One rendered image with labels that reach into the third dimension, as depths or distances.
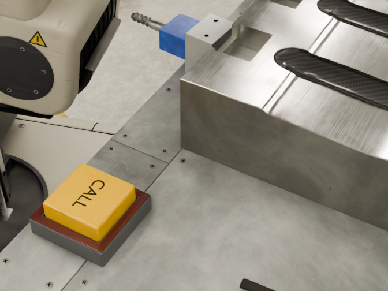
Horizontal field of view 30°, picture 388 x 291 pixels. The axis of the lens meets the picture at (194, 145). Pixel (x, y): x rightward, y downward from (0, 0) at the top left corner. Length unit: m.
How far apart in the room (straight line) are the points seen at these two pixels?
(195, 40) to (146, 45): 1.46
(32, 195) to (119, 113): 0.63
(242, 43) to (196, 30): 0.07
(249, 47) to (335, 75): 0.10
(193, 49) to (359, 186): 0.26
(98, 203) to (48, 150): 0.88
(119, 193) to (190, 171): 0.10
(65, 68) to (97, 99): 1.11
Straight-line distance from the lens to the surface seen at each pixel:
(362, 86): 0.71
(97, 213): 0.64
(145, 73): 2.14
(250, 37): 0.76
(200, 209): 0.68
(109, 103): 2.05
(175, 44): 0.83
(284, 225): 0.68
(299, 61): 0.72
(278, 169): 0.69
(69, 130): 1.55
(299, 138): 0.66
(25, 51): 0.96
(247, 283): 0.63
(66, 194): 0.66
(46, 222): 0.66
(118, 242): 0.65
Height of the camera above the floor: 1.31
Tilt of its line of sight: 44 degrees down
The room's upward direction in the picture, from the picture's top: 1 degrees clockwise
